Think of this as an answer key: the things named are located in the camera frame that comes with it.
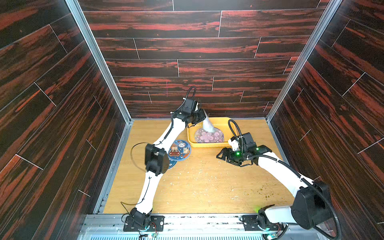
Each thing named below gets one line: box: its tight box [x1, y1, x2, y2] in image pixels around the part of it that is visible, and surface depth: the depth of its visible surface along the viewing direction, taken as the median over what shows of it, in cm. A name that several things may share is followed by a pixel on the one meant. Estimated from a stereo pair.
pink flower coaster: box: [194, 127, 225, 143], surface depth 109 cm
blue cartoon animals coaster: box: [168, 160, 178, 170], surface depth 98 cm
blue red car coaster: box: [168, 139, 192, 161], surface depth 103 cm
